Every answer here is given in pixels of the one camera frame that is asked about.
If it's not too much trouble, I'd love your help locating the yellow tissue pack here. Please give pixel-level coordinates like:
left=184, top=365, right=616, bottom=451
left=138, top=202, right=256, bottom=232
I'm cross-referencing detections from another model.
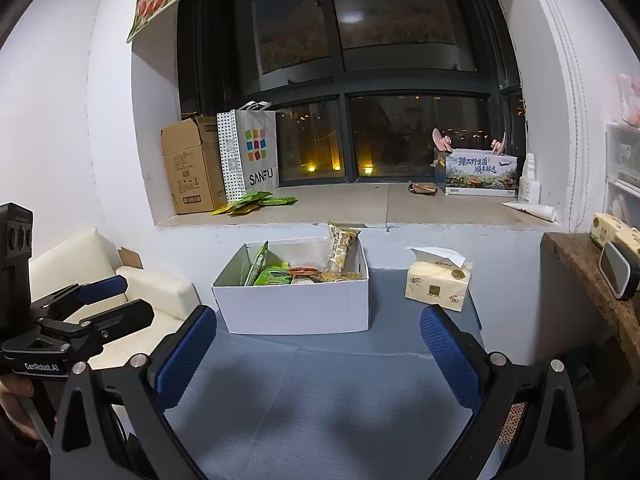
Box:
left=405, top=246, right=474, bottom=314

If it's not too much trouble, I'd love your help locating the pile of green sachets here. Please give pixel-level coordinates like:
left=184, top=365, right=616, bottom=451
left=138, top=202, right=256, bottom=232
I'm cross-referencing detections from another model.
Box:
left=210, top=191, right=299, bottom=217

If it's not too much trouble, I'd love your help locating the cream leather sofa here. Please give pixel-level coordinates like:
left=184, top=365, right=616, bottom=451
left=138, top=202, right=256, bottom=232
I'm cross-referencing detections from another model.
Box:
left=27, top=227, right=199, bottom=333

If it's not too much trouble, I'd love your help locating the flat cardboard piece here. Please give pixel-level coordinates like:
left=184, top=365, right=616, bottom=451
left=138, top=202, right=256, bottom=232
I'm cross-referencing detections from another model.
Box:
left=117, top=246, right=146, bottom=269

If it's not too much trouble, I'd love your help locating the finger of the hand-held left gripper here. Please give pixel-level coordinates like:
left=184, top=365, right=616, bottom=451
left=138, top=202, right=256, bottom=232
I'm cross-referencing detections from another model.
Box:
left=40, top=299, right=155, bottom=357
left=30, top=275, right=129, bottom=322

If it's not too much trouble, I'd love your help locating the pink cloth item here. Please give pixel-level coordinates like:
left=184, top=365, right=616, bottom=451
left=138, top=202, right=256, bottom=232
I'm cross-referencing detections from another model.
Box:
left=616, top=74, right=640, bottom=126

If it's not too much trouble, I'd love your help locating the person's left hand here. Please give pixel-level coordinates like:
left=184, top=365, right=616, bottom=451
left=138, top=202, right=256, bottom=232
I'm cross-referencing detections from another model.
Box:
left=0, top=375, right=37, bottom=430

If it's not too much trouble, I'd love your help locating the brown perforated slipper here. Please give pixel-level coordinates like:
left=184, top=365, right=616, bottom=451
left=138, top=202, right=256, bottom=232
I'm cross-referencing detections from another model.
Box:
left=500, top=400, right=527, bottom=444

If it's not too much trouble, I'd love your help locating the white plastic bottle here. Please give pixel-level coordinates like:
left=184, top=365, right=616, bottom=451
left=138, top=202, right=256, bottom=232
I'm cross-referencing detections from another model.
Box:
left=517, top=156, right=541, bottom=205

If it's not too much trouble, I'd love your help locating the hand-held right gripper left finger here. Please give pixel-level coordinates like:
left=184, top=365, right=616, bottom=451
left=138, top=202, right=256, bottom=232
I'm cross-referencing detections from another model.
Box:
left=50, top=304, right=219, bottom=480

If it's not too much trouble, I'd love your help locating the landscape printed box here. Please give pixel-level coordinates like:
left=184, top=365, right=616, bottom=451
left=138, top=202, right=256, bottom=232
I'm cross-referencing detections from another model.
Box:
left=444, top=148, right=519, bottom=198

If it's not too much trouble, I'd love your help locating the rolled white paper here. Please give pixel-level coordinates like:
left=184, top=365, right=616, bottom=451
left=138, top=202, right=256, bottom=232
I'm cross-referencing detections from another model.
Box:
left=502, top=201, right=557, bottom=223

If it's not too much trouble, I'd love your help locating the dark framed window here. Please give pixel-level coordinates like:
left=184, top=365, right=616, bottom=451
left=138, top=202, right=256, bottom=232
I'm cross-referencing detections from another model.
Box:
left=176, top=0, right=527, bottom=187

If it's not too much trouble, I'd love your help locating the brown stone counter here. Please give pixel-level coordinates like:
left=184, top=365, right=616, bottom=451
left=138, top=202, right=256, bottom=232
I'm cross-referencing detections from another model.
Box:
left=540, top=231, right=640, bottom=363

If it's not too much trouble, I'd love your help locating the long beige snack packet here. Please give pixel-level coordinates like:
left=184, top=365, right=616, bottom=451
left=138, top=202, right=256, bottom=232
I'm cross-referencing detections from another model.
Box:
left=326, top=221, right=362, bottom=274

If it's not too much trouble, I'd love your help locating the green label tissue pack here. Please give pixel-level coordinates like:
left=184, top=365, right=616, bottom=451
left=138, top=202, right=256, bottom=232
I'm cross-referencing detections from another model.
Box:
left=591, top=212, right=640, bottom=257

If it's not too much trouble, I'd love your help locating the white cardboard box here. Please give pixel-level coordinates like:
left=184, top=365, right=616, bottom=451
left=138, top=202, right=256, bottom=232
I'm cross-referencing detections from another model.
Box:
left=211, top=236, right=371, bottom=335

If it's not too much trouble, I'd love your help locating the blue tablecloth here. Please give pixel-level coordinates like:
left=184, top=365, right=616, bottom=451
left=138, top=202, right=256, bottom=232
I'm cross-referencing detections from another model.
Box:
left=164, top=267, right=502, bottom=480

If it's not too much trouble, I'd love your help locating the person's left forearm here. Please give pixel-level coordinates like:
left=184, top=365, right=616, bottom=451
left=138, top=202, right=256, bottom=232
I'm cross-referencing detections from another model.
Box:
left=0, top=410, right=53, bottom=480

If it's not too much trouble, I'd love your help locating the clear plastic drawer unit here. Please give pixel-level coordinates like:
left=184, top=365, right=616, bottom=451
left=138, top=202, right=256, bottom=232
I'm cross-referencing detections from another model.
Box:
left=602, top=121, right=640, bottom=222

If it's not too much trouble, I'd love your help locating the brown cardboard box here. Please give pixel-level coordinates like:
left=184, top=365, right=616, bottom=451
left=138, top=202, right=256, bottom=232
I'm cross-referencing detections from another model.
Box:
left=161, top=116, right=229, bottom=215

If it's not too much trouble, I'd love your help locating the white framed black device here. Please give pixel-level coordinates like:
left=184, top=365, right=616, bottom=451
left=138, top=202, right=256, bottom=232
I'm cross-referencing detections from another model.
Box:
left=599, top=240, right=640, bottom=301

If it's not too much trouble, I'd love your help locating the white paper shopping bag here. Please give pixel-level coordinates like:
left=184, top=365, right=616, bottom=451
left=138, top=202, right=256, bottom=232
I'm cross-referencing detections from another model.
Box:
left=216, top=101, right=279, bottom=205

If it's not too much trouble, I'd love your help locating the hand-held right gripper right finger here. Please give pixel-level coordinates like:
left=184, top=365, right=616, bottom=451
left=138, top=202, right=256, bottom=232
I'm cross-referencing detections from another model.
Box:
left=419, top=304, right=586, bottom=480

